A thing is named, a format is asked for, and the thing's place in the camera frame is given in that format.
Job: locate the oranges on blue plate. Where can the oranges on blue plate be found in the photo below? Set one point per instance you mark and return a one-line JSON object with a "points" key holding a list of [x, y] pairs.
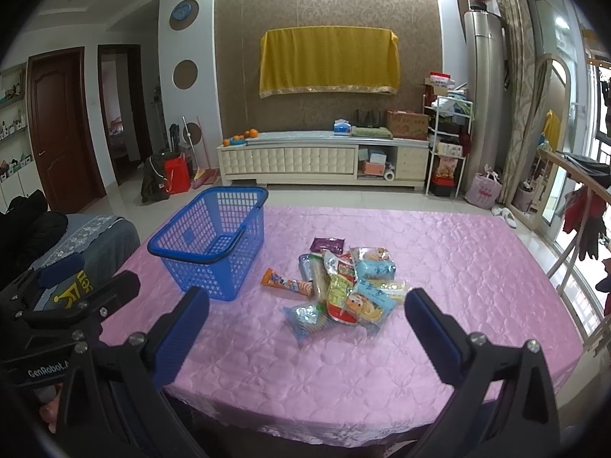
{"points": [[241, 139]]}

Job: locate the red yellow snack bag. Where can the red yellow snack bag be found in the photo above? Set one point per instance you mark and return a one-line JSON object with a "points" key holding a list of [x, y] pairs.
{"points": [[341, 273]]}

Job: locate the patterned beige curtain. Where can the patterned beige curtain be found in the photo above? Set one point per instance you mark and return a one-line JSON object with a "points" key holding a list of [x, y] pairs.
{"points": [[518, 26]]}

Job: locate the silver standing air conditioner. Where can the silver standing air conditioner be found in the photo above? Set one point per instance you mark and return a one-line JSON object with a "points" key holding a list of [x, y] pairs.
{"points": [[485, 60]]}

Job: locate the orange snack bar wrapper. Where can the orange snack bar wrapper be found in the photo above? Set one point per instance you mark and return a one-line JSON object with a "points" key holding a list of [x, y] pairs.
{"points": [[271, 278]]}

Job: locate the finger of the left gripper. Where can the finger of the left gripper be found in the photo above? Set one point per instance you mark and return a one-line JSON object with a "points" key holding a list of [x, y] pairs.
{"points": [[119, 291], [51, 275]]}

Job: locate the white metal shelf rack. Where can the white metal shelf rack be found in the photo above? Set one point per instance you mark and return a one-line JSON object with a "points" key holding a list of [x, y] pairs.
{"points": [[449, 137]]}

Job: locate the dark wooden door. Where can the dark wooden door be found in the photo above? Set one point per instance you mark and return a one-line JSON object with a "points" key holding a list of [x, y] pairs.
{"points": [[60, 132]]}

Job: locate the red bag on floor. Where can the red bag on floor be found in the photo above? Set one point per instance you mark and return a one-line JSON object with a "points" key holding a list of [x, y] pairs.
{"points": [[178, 180]]}

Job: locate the grey sofa with cover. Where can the grey sofa with cover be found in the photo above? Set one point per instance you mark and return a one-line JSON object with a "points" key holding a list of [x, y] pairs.
{"points": [[104, 241]]}

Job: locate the pink quilted tablecloth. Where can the pink quilted tablecloth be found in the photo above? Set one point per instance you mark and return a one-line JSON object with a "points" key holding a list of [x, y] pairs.
{"points": [[343, 386]]}

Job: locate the green edged cracker pack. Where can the green edged cracker pack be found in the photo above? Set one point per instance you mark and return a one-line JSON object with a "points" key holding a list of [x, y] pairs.
{"points": [[318, 276]]}

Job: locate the clear white cracker pack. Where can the clear white cracker pack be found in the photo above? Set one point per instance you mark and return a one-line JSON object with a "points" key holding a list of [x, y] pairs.
{"points": [[307, 319]]}

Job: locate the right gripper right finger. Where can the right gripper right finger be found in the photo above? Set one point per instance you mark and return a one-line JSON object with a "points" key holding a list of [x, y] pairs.
{"points": [[503, 402]]}

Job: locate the blue plastic basket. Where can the blue plastic basket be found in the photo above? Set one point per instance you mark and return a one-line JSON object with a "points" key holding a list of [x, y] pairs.
{"points": [[213, 241]]}

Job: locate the purple snack packet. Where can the purple snack packet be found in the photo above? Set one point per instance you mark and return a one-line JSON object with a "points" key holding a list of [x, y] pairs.
{"points": [[333, 245]]}

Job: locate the pink tote bag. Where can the pink tote bag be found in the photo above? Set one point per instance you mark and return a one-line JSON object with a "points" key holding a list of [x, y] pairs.
{"points": [[484, 190]]}

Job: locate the white tv cabinet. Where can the white tv cabinet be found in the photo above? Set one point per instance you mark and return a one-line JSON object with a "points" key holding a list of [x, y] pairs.
{"points": [[324, 158]]}

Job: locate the light blue cake packet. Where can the light blue cake packet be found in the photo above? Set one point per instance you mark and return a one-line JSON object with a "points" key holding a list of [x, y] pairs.
{"points": [[373, 263]]}

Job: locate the yellow cloth tv cover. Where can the yellow cloth tv cover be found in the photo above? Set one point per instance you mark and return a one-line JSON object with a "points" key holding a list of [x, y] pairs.
{"points": [[329, 59]]}

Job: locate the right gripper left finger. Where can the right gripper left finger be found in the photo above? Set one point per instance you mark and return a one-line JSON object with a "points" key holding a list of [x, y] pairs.
{"points": [[112, 402]]}

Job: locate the person's left hand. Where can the person's left hand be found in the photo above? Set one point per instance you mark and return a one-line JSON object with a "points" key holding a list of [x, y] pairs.
{"points": [[50, 396]]}

